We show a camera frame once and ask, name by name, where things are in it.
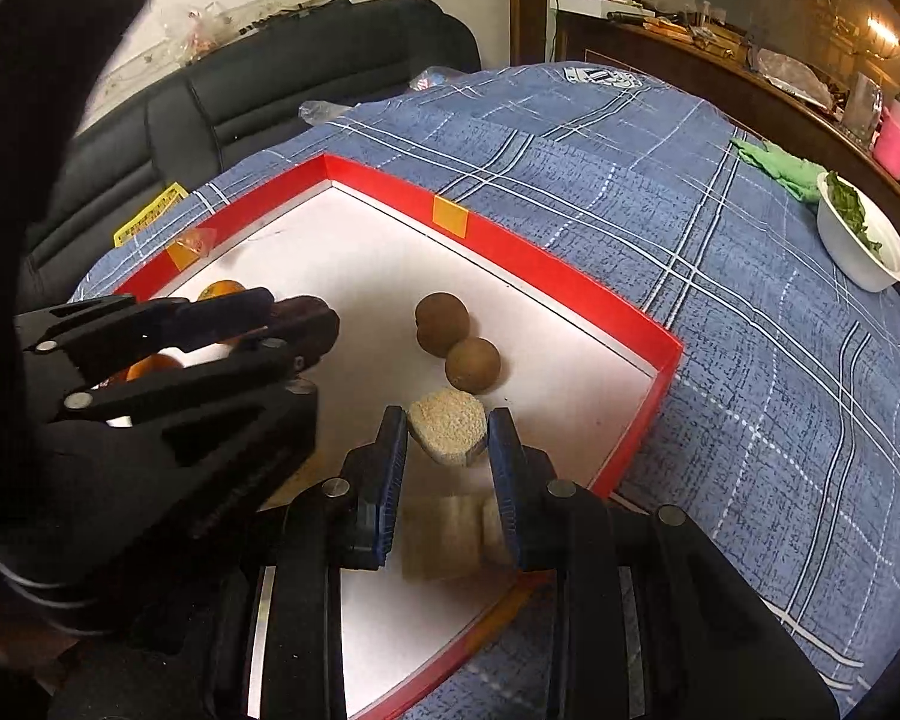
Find clear glass jar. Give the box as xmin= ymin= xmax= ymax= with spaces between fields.
xmin=842 ymin=71 xmax=883 ymax=146

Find large orange tangerine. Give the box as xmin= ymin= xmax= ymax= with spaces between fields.
xmin=107 ymin=353 xmax=183 ymax=387

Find brown round fruit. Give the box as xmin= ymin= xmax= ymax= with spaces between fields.
xmin=414 ymin=293 xmax=470 ymax=358
xmin=445 ymin=338 xmax=502 ymax=395

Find pink thermos bottle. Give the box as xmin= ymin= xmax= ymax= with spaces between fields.
xmin=871 ymin=88 xmax=900 ymax=181

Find white layered cake piece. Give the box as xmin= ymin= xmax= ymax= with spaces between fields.
xmin=400 ymin=496 xmax=482 ymax=583

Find black sofa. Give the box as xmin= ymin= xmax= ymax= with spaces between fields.
xmin=16 ymin=0 xmax=481 ymax=310

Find white round cake piece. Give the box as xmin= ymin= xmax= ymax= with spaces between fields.
xmin=481 ymin=497 xmax=514 ymax=566

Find red box white inside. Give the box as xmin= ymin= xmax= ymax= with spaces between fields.
xmin=113 ymin=154 xmax=683 ymax=718

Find sesame rice cake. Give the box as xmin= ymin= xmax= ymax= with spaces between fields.
xmin=408 ymin=388 xmax=487 ymax=466

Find blue plaid tablecloth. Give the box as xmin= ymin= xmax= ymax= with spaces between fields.
xmin=76 ymin=65 xmax=900 ymax=713

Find yellow package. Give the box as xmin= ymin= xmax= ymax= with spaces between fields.
xmin=112 ymin=182 xmax=188 ymax=249

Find white bowl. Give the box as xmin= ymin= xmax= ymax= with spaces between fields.
xmin=816 ymin=171 xmax=900 ymax=293

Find green leafy vegetables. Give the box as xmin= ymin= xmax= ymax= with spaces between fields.
xmin=826 ymin=171 xmax=883 ymax=255

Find small orange tangerine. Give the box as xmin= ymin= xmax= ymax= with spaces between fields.
xmin=198 ymin=280 xmax=245 ymax=301

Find green cloth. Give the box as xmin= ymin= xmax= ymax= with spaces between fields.
xmin=730 ymin=138 xmax=824 ymax=205

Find black strap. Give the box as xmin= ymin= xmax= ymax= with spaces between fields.
xmin=0 ymin=0 xmax=152 ymax=317

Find wooden cabinet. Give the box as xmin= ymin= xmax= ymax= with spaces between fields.
xmin=510 ymin=0 xmax=900 ymax=231

